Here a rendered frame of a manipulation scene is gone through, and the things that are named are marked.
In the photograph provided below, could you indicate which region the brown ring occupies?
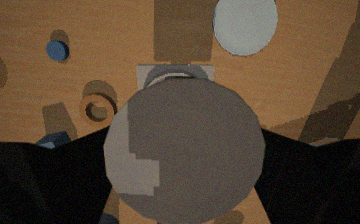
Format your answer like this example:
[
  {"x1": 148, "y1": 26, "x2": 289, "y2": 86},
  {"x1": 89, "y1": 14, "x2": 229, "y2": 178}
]
[{"x1": 79, "y1": 92, "x2": 117, "y2": 128}]

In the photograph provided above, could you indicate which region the pale grey round dish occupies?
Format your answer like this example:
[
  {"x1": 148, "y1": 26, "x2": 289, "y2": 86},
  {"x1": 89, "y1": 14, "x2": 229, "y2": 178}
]
[{"x1": 212, "y1": 0, "x2": 278, "y2": 56}]

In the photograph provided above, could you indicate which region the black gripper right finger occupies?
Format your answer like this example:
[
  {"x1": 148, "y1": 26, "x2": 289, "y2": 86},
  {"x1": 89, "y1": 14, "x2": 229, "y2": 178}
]
[{"x1": 254, "y1": 128, "x2": 360, "y2": 224}]

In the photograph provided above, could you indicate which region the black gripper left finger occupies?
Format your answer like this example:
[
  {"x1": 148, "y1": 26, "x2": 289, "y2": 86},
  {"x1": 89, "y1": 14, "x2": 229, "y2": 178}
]
[{"x1": 0, "y1": 126, "x2": 112, "y2": 224}]

